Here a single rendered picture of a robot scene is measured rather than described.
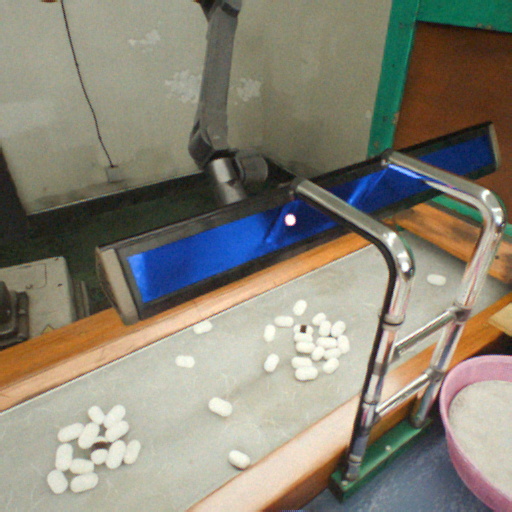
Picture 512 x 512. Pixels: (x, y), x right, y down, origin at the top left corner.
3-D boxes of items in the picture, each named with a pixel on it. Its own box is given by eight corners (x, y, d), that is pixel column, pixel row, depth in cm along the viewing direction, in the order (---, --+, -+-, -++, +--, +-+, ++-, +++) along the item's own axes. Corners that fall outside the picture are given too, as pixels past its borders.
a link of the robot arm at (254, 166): (187, 148, 87) (204, 124, 80) (232, 142, 93) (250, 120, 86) (210, 200, 85) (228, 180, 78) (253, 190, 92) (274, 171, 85)
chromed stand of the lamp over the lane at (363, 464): (265, 410, 73) (270, 176, 47) (346, 359, 83) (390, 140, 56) (340, 505, 61) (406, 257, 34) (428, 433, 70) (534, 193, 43)
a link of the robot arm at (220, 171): (197, 170, 84) (208, 155, 79) (225, 165, 88) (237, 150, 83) (211, 200, 83) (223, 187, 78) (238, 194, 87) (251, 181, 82)
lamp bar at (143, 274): (98, 285, 44) (81, 227, 40) (455, 156, 72) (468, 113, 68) (125, 331, 39) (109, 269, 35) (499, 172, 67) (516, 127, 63)
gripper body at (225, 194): (269, 206, 81) (253, 173, 82) (224, 220, 76) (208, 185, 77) (257, 219, 87) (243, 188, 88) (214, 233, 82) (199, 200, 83)
